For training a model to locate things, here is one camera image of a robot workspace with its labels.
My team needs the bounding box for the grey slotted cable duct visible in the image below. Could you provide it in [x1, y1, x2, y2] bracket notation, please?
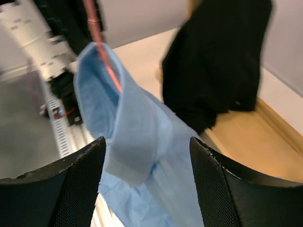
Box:
[40, 77, 74, 158]

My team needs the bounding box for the black shirt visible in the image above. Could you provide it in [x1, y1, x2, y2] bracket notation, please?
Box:
[162, 0, 272, 133]

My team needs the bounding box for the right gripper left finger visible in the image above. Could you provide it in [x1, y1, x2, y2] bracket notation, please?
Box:
[0, 137, 106, 227]

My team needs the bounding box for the pink plastic hanger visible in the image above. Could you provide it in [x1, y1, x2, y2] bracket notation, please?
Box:
[83, 0, 121, 92]

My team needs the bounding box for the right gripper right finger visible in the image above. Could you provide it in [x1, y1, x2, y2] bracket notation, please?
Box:
[189, 137, 303, 227]

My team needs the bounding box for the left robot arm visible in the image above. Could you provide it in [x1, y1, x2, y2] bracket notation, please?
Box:
[0, 0, 105, 64]

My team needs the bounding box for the light blue shirt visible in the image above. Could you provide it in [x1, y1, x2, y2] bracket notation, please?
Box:
[74, 43, 203, 227]

